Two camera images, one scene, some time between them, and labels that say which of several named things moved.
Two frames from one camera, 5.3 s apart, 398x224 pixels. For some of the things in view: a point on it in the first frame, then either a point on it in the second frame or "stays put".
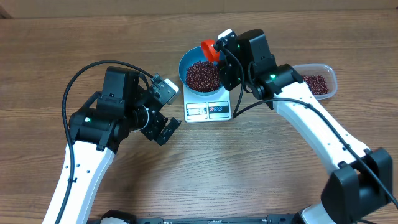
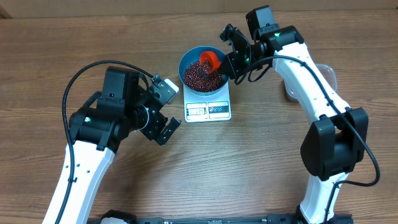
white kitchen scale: [212, 107] stays put
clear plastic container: [328, 73] stays put
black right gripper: [229, 83] → [233, 71]
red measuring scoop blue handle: [211, 53] → [215, 63]
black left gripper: [155, 133] stays put
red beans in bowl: [203, 76] stays put
